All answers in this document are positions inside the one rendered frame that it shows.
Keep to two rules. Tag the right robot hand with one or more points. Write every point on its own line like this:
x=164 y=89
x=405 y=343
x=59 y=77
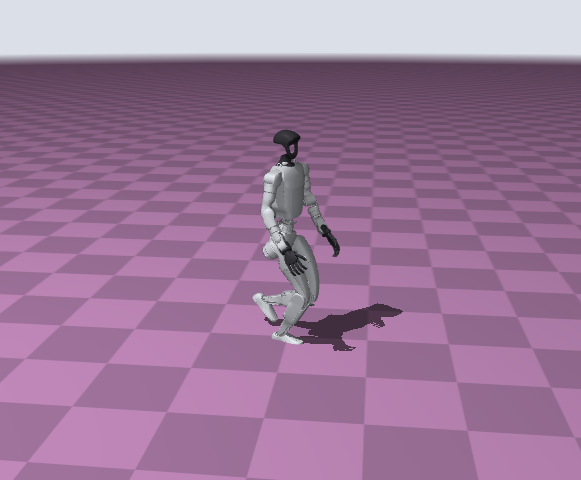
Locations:
x=292 y=258

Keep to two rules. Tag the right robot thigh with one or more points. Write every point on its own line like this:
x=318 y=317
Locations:
x=299 y=282

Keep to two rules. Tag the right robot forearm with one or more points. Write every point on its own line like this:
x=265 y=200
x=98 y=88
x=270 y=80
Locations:
x=273 y=228

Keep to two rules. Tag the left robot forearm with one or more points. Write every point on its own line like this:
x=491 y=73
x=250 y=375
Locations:
x=316 y=216

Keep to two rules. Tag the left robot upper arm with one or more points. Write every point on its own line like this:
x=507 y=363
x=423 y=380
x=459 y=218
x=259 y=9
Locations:
x=309 y=198

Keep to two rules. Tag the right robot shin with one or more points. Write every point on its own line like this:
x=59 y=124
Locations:
x=293 y=313

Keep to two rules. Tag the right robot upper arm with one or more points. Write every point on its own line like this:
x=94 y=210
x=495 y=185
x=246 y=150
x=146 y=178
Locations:
x=272 y=181

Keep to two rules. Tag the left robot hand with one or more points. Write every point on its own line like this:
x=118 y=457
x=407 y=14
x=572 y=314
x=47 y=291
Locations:
x=332 y=240

